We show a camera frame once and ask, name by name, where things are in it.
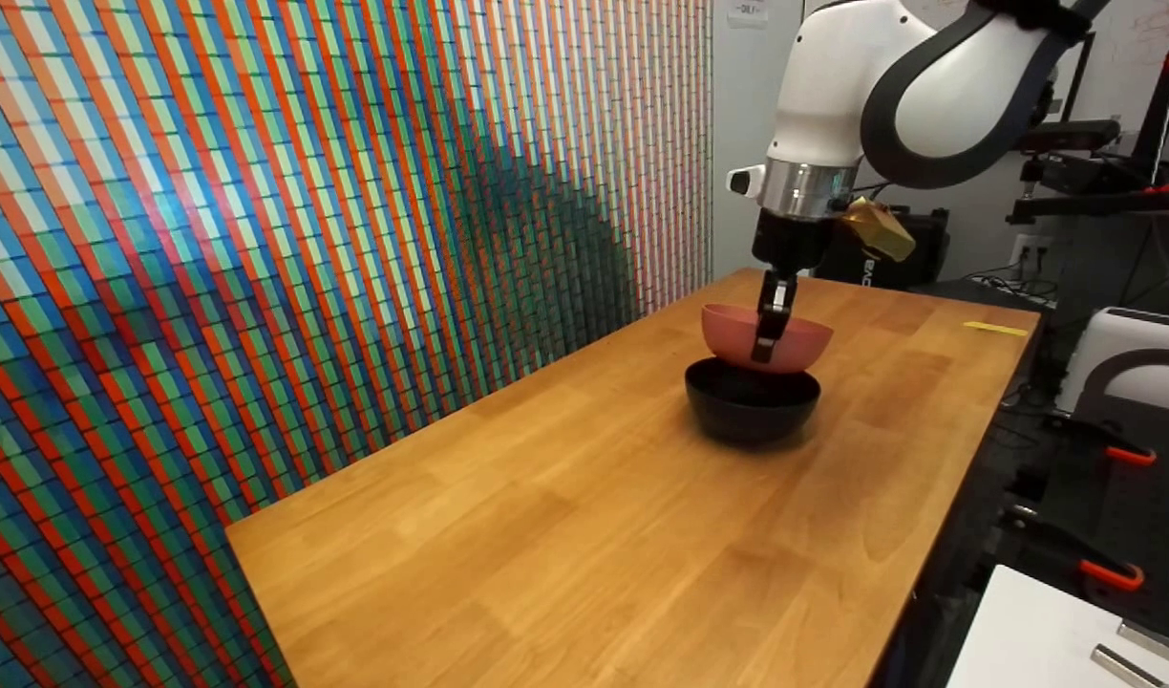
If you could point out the black bowl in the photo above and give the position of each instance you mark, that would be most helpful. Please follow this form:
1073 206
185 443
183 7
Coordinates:
749 407

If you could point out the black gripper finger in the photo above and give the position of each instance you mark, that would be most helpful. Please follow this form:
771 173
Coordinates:
775 312

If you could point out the pink plastic bowl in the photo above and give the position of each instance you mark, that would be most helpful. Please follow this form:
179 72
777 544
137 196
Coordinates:
732 332

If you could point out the white paper sheet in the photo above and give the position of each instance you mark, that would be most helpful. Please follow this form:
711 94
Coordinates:
1039 635

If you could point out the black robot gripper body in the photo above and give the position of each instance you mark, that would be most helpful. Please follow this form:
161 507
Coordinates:
794 242

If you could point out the orange handled clamp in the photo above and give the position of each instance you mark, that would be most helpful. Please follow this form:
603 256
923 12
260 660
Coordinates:
1086 556
1118 443

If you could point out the orange handled clamp lower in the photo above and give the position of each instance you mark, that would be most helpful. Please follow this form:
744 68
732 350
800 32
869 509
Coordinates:
1086 556

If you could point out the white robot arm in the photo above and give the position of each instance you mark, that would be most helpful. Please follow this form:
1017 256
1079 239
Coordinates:
873 86

